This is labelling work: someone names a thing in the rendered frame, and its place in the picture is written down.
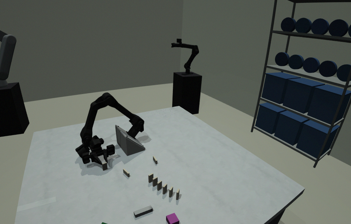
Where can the small purple block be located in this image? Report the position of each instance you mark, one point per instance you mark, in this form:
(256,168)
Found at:
(172,219)

